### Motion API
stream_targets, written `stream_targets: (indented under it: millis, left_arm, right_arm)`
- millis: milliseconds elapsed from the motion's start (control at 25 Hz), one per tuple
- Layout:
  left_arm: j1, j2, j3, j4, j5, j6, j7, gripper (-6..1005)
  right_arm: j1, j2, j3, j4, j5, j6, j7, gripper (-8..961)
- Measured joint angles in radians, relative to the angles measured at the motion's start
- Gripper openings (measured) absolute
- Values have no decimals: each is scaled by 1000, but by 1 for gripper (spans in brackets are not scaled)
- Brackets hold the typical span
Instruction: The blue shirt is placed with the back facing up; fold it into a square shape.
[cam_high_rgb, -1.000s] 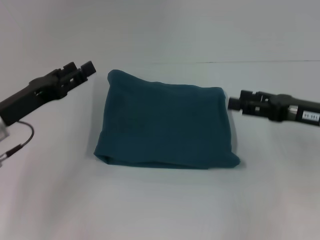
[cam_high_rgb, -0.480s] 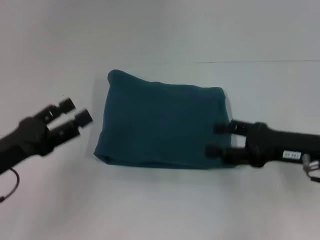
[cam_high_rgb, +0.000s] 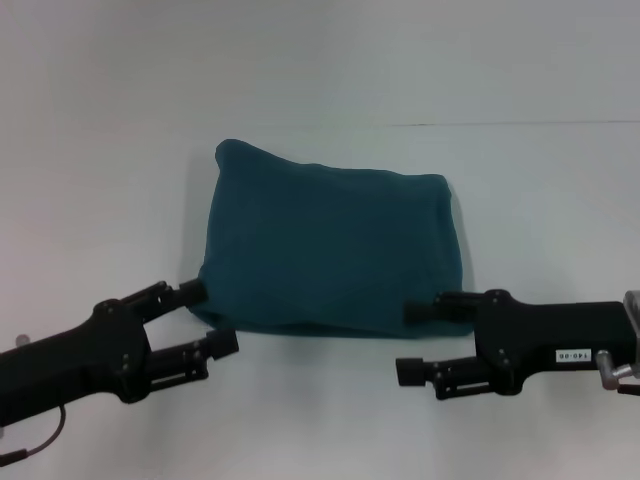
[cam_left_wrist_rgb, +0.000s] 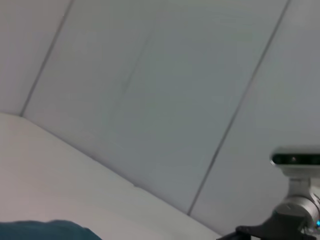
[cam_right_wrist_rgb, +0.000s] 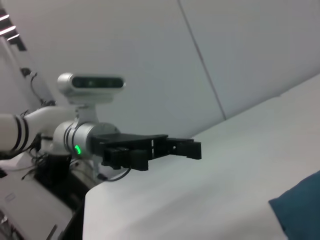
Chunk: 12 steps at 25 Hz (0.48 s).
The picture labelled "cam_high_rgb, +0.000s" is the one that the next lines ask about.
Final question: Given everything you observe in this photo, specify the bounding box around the teal shirt with white print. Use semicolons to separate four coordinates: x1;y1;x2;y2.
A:
189;138;474;341

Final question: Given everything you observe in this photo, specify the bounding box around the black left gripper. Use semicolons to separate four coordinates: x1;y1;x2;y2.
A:
0;279;240;429

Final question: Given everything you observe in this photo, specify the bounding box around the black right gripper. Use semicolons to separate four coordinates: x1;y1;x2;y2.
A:
395;288;635;402

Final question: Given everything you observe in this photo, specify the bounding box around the left gripper cable with plug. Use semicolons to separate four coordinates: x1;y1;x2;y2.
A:
0;403;67;460

